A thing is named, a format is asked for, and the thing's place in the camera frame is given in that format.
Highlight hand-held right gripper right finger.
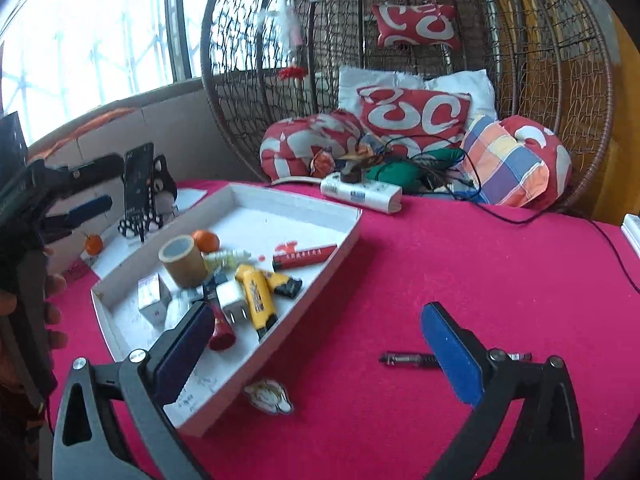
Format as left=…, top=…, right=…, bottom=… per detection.
left=420, top=301, right=586, bottom=480

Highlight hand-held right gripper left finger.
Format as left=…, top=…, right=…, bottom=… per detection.
left=52, top=301, right=216, bottom=480

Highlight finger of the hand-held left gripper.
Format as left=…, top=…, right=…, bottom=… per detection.
left=47, top=155, right=125, bottom=196
left=42, top=196, right=113, bottom=243

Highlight small red bottle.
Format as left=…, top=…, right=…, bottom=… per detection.
left=207, top=302, right=237, bottom=352

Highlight white medicine box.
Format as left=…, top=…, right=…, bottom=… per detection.
left=137, top=274, right=173, bottom=325

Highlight white wall charger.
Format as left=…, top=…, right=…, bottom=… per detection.
left=218, top=280, right=251, bottom=327

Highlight brown tape roll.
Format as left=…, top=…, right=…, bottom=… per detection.
left=158, top=235, right=208, bottom=289

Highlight yellow utility knife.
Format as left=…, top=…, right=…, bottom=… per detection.
left=235, top=265, right=277, bottom=342

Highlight small white dropper bottle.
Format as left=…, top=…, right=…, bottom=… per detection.
left=202, top=249, right=251, bottom=270

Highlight small plain orange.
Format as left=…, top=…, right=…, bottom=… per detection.
left=192, top=230, right=221, bottom=255

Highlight yellow tube with black cap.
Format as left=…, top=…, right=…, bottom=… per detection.
left=260, top=271, right=303, bottom=297

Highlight white cardboard tray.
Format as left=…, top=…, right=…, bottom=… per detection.
left=90, top=183, right=363, bottom=437

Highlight red tube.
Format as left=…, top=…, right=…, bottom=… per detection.
left=272, top=243, right=338, bottom=271

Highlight person's left hand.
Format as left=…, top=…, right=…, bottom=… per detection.
left=44, top=272, right=69, bottom=351

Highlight black smartphone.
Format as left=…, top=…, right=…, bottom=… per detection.
left=123, top=142, right=156, bottom=221

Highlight black white cat phone stand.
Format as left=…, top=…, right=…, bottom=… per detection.
left=118, top=154, right=178, bottom=243

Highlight cartoon sticker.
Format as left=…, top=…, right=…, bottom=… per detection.
left=244, top=379, right=293, bottom=417

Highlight window with grille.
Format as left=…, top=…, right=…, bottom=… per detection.
left=0, top=0, right=226, bottom=146

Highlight brown wicker hanging chair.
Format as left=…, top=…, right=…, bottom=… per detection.
left=200, top=0, right=616, bottom=216

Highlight green cloth bundle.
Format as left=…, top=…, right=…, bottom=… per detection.
left=372, top=147, right=466, bottom=196

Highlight round red white cushion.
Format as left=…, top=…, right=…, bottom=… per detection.
left=259, top=112, right=371, bottom=184

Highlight plaid and red cushion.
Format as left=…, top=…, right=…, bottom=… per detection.
left=457, top=114, right=572, bottom=209

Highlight white pillow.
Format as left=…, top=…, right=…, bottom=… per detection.
left=337, top=66, right=497, bottom=126

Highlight small red white hanging cushion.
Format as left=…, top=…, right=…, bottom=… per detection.
left=371, top=2, right=462, bottom=51

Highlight long black power cable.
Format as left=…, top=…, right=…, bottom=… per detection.
left=360, top=132, right=640, bottom=293

